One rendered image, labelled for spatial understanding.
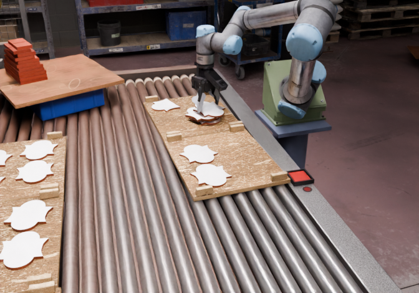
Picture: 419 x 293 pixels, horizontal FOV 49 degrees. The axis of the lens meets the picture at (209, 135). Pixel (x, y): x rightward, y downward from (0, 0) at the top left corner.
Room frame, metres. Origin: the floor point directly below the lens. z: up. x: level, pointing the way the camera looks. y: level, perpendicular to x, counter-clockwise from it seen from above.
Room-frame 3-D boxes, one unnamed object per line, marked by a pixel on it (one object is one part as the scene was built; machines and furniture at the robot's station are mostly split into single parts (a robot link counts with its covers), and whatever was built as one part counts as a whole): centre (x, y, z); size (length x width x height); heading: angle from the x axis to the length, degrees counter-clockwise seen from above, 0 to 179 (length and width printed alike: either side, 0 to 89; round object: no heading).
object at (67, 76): (2.07, 0.75, 1.03); 0.50 x 0.50 x 0.02; 37
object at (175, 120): (1.86, 0.08, 0.93); 0.41 x 0.35 x 0.02; 19
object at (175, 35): (6.10, 0.32, 0.32); 0.50 x 0.41 x 0.37; 104
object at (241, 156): (1.46, -0.05, 0.93); 0.41 x 0.35 x 0.02; 18
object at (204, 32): (1.82, 0.01, 1.28); 0.09 x 0.08 x 0.11; 56
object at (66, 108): (2.02, 0.71, 0.97); 0.31 x 0.31 x 0.10; 37
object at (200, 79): (1.83, 0.02, 1.12); 0.09 x 0.08 x 0.12; 44
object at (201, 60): (1.82, 0.02, 1.20); 0.08 x 0.08 x 0.05
